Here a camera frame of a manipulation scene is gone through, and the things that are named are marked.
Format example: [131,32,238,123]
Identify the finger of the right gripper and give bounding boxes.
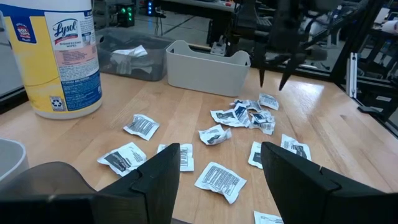
[279,53,307,91]
[258,49,267,88]

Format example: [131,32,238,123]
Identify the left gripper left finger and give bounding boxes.
[0,142,181,224]

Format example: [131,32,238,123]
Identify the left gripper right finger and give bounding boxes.
[261,141,398,224]

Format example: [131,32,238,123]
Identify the white printed first aid packet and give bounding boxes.
[233,103,251,128]
[194,161,248,205]
[96,141,148,177]
[198,124,233,146]
[252,210,284,224]
[248,121,277,136]
[250,110,276,124]
[280,133,312,162]
[157,142,195,173]
[123,113,160,142]
[229,98,262,113]
[210,108,242,128]
[257,93,280,111]
[248,141,265,170]

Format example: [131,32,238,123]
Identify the grey office chair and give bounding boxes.
[306,29,341,63]

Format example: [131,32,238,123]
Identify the white plastic bin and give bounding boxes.
[0,138,29,189]
[165,39,252,98]

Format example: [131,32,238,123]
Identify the silver aluminium extrusion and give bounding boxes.
[348,52,358,100]

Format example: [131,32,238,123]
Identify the black desk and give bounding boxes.
[161,0,237,19]

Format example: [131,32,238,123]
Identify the grey translucent plastic bin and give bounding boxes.
[95,27,175,82]

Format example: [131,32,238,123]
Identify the white roll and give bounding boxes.
[381,20,398,35]

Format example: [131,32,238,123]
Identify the crumpled white wipe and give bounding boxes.
[110,44,154,75]

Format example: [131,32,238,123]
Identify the Lysol wipes canister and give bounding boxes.
[0,0,103,120]

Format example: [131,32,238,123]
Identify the black PC tower RGB lights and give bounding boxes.
[116,2,136,28]

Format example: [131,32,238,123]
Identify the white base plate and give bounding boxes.
[210,35,228,57]

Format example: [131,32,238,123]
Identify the black bracket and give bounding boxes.
[357,105,382,116]

